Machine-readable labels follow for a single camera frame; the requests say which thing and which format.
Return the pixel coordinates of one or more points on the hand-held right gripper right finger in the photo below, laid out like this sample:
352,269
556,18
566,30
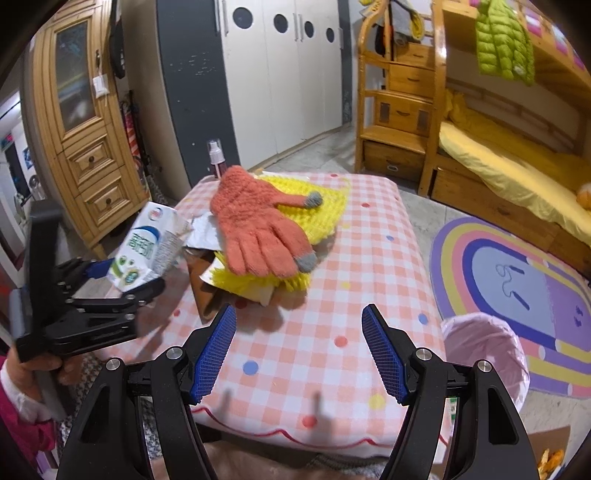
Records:
385,355

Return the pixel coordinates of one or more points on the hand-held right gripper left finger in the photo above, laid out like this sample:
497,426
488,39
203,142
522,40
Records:
214,355

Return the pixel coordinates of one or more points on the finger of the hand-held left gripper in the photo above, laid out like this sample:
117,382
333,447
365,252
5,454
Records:
150,290
98,269

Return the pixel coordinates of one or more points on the white milk carton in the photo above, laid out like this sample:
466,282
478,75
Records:
143,244

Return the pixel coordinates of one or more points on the trash bin with pink bag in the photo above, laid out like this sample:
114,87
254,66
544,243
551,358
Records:
489,350

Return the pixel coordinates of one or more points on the person's left hand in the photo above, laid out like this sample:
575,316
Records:
71,367

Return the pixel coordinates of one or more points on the brown paper sheet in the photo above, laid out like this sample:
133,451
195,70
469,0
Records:
203,286

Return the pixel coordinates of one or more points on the crumpled white paper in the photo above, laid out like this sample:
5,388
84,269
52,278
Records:
203,233

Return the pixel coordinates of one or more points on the pink checked dotted tablecloth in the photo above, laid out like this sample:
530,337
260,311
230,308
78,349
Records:
323,300

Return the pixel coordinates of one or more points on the wooden cabinet with drawers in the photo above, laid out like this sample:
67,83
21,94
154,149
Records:
87,152

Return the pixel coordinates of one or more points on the orange knitted glove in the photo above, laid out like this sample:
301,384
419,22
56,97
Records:
249,221

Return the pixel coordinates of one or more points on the folded patterned umbrella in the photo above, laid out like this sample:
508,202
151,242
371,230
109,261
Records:
131,138

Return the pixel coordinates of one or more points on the rainbow patterned rug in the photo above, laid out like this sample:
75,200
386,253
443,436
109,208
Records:
508,277

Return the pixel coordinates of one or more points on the small spray bottle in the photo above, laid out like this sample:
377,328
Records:
216,159

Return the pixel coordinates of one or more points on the yellow chenille mitt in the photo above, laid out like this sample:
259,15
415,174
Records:
323,207

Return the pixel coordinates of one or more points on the white paper tag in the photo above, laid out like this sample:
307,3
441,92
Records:
100,86

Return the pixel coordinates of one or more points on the cardboard box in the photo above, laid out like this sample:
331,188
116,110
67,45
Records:
549,438

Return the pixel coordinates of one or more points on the wooden bunk bed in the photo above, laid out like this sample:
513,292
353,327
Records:
508,203

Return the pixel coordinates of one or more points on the black hanging bag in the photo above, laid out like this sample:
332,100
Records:
119,55

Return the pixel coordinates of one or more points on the yellow bed sheet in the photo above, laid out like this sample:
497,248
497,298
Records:
508,170

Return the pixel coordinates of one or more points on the white and grey wardrobe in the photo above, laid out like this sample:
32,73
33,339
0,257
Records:
258,92

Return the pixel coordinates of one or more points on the wooden stair drawers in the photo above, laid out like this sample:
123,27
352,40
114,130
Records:
401,115

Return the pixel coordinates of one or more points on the orange plush toy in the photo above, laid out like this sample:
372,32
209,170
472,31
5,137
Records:
584,196

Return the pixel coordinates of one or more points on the green puffer jacket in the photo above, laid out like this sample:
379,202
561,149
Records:
501,46

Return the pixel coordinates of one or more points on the pile of clothes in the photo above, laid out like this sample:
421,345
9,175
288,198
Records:
406,18

